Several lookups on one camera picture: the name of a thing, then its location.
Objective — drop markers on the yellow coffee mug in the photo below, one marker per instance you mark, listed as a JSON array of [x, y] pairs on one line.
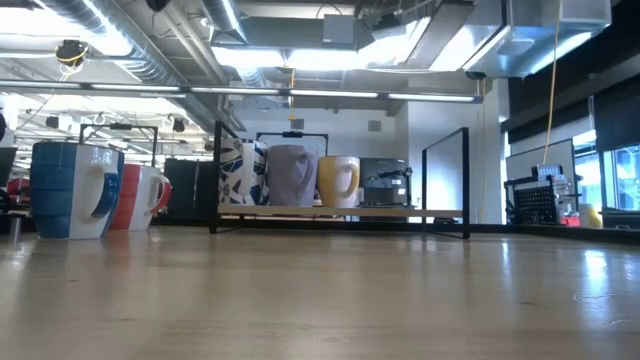
[[332, 182]]

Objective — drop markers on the lilac faceted coffee mug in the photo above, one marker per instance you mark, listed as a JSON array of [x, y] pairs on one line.
[[290, 175]]

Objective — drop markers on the white mug blue pattern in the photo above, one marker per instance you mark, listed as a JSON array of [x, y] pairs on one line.
[[230, 175]]

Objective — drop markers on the blue and white mug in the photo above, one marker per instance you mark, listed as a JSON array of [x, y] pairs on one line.
[[50, 190]]

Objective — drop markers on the black machine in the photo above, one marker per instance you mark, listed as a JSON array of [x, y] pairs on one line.
[[387, 175]]

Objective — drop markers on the long ceiling light strip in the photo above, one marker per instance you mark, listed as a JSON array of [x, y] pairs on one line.
[[330, 93]]

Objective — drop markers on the black cabinet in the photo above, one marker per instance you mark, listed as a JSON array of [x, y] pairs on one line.
[[190, 187]]

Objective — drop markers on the red and white mug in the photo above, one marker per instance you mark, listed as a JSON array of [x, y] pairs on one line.
[[131, 200]]

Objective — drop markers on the black pegboard organizer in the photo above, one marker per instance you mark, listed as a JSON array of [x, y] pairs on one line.
[[537, 205]]

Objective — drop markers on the small red box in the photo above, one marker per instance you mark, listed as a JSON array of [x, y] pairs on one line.
[[570, 221]]

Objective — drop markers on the yellow cylindrical container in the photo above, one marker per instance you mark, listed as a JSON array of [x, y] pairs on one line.
[[591, 217]]

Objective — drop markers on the black screen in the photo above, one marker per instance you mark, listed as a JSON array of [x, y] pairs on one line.
[[6, 167]]

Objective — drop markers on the black frame stand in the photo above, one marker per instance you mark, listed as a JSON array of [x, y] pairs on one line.
[[119, 126], [292, 134]]

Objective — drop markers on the grey wall vent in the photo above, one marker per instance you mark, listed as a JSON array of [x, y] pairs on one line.
[[375, 126], [297, 124]]

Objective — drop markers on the ceiling security camera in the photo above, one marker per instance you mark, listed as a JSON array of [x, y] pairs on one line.
[[475, 75]]

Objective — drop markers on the round spiral duct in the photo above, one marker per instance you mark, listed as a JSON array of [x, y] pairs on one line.
[[150, 65]]

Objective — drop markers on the silver ventilation duct box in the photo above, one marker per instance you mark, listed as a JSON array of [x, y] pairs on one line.
[[525, 45]]

